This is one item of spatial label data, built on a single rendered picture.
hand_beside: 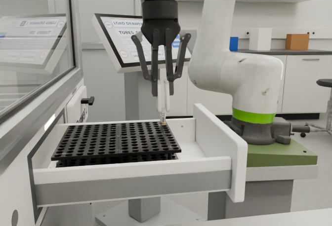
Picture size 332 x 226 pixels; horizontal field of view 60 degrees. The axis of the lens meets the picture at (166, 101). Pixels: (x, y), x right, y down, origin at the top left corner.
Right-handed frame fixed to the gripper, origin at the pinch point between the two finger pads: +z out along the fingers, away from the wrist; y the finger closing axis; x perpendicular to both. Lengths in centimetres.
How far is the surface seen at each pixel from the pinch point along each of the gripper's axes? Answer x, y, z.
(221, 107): 274, 114, 81
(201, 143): -1.1, 8.7, 11.8
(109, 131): -3.5, -12.2, 6.2
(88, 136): -6.2, -16.3, 6.1
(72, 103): 12.2, -21.6, 3.2
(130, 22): 88, -3, -19
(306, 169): 1.2, 38.1, 22.8
